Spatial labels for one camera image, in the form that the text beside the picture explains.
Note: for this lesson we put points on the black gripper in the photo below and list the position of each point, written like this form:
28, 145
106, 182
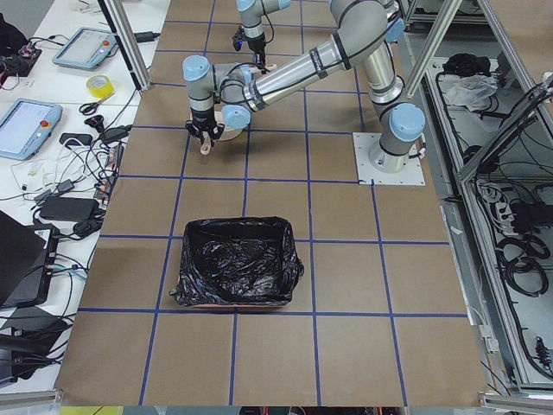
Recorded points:
257, 44
203, 117

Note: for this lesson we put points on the beige hand brush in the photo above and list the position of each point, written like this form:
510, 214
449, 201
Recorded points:
252, 69

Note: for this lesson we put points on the beige plastic dustpan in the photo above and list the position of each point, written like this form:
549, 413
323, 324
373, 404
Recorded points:
228, 134

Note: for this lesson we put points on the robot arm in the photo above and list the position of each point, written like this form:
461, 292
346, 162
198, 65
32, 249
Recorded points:
252, 11
222, 96

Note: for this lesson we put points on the black trash bag bin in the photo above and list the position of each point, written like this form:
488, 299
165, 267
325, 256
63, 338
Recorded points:
244, 261

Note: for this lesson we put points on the yellow tape roll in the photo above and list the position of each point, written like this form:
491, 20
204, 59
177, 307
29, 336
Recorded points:
100, 86

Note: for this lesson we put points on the black scissors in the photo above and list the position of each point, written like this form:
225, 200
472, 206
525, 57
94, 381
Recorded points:
89, 109

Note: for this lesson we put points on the upper teach pendant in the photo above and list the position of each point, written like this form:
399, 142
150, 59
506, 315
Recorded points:
86, 49

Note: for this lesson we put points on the teach pendant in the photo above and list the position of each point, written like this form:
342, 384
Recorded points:
86, 49
26, 126

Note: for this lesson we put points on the black power adapter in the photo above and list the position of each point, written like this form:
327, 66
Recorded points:
68, 209

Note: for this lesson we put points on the lower teach pendant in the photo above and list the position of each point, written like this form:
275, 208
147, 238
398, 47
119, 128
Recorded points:
26, 126

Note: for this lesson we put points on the aluminium frame post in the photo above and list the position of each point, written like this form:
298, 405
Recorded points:
118, 22

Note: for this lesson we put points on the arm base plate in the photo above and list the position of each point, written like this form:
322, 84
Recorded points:
375, 167

